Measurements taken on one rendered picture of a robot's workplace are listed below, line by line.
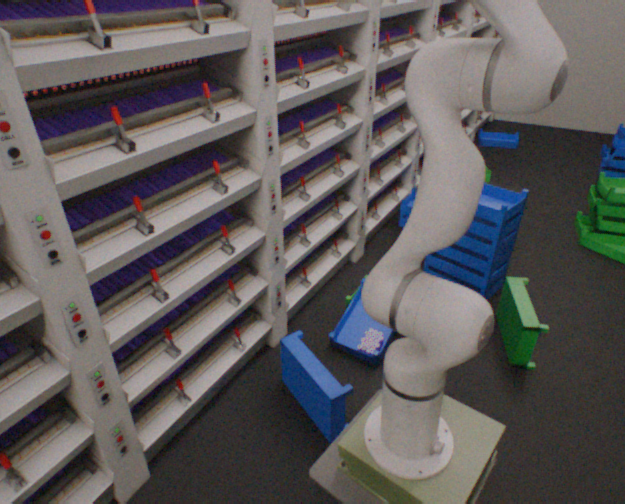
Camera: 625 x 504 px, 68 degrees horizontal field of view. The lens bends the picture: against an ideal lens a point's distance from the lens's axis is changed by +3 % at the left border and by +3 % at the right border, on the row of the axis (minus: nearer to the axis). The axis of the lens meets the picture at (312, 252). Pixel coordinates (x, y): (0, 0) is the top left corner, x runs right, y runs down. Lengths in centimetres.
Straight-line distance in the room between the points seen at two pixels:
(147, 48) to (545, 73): 74
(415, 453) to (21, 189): 89
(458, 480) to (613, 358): 115
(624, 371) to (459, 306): 133
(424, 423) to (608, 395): 105
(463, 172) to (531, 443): 110
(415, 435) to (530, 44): 71
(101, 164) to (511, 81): 76
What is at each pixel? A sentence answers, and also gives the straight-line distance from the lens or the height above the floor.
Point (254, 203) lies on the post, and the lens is 147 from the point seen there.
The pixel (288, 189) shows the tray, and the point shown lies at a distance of 168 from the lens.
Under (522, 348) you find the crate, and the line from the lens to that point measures 182.
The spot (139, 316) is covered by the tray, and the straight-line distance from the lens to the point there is 122.
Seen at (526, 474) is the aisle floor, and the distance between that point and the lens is 160.
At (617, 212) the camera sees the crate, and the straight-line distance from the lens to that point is 277.
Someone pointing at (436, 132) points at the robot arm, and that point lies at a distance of 75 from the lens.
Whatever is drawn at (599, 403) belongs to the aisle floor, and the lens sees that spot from 188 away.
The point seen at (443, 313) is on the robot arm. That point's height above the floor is 78.
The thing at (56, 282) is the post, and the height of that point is 73.
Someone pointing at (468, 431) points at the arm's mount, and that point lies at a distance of 114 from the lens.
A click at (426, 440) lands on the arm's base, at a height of 44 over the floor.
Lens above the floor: 125
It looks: 32 degrees down
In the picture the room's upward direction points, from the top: straight up
